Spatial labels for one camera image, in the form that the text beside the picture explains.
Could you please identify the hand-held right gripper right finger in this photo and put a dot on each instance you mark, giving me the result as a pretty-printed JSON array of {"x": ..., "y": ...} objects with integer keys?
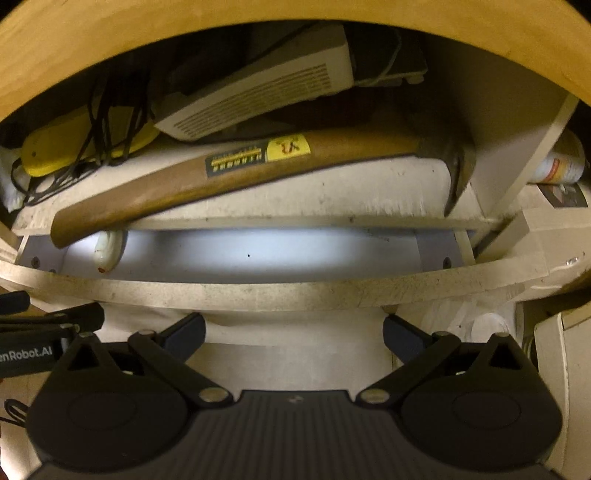
[{"x": 400, "y": 339}]

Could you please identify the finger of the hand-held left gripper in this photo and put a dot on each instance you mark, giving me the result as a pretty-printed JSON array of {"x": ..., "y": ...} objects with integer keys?
[
  {"x": 14, "y": 302},
  {"x": 69, "y": 318}
]

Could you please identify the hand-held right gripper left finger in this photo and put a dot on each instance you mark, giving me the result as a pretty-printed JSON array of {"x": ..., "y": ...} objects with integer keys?
[{"x": 185, "y": 333}]

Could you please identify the white drawer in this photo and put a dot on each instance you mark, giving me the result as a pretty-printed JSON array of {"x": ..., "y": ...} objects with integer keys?
[
  {"x": 277, "y": 291},
  {"x": 323, "y": 196}
]

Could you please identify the white tube with red tip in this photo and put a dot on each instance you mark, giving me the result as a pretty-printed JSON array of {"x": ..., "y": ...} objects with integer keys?
[{"x": 109, "y": 251}]

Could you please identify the yellow plastic power strip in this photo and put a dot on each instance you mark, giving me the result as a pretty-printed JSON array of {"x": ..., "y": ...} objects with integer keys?
[{"x": 41, "y": 153}]

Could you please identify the white can with red label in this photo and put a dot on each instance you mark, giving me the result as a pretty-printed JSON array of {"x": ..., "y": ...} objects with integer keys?
[{"x": 562, "y": 159}]

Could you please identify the white vented electronic box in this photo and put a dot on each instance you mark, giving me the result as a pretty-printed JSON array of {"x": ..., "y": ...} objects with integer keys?
[{"x": 258, "y": 87}]

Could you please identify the wooden cabinet frame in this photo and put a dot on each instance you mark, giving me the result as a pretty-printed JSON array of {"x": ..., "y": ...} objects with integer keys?
[{"x": 138, "y": 37}]

